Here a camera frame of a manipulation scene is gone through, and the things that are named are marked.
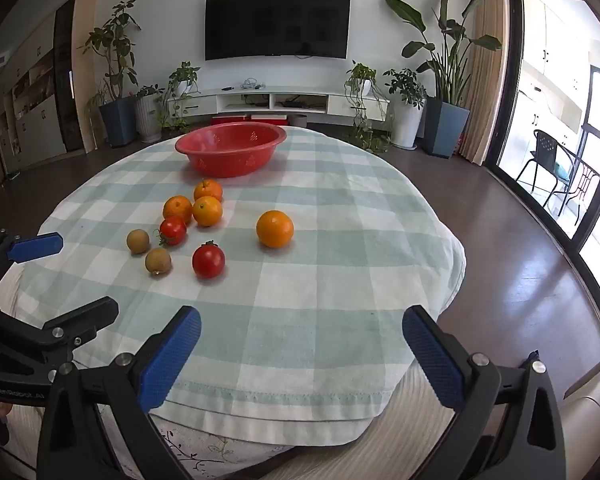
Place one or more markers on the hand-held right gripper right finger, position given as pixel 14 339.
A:
pixel 432 360

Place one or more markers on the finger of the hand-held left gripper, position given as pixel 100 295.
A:
pixel 80 317
pixel 35 248

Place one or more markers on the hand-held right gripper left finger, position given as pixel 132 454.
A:
pixel 170 362

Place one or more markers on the small brown kiwi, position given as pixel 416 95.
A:
pixel 158 261
pixel 138 241

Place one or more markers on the red tomato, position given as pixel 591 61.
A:
pixel 208 260
pixel 174 230

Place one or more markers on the bumpy mandarin orange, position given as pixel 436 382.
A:
pixel 176 208

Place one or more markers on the small smooth orange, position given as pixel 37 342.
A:
pixel 208 211

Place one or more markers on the large smooth orange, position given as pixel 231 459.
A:
pixel 275 230

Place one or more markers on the stemmed mandarin orange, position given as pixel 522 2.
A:
pixel 208 191

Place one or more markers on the red plastic basin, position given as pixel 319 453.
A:
pixel 230 162

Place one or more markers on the floral white cloth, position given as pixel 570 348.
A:
pixel 205 452

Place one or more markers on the green checked tablecloth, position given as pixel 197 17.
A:
pixel 330 260

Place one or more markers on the leafy tree in blue pot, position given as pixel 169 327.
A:
pixel 117 120

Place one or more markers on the cream leather chair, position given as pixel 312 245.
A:
pixel 590 390

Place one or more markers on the plant in ribbed white pot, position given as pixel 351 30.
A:
pixel 147 117

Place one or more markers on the trailing pothos plant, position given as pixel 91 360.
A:
pixel 361 77
pixel 182 77

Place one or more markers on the red storage box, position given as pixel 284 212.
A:
pixel 270 119
pixel 227 120

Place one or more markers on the broad-leaf plant in blue pot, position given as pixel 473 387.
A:
pixel 445 125

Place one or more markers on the balcony table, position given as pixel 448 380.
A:
pixel 587 180

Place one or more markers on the black balcony chair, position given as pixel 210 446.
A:
pixel 547 147

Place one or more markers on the bushy plant in white pot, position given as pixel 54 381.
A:
pixel 405 115

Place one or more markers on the empty brown plant pot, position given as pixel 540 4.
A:
pixel 298 121

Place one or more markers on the black set-top box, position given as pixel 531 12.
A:
pixel 294 104

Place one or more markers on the black framed glass door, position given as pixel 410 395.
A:
pixel 514 85

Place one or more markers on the white television cabinet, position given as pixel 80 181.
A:
pixel 280 95

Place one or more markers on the beige curtain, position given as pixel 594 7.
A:
pixel 487 60

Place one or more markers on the white balcony cabinet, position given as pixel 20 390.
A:
pixel 555 70

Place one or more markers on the wall cabinet unit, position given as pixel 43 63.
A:
pixel 35 110

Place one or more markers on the black wall television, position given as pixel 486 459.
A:
pixel 277 22

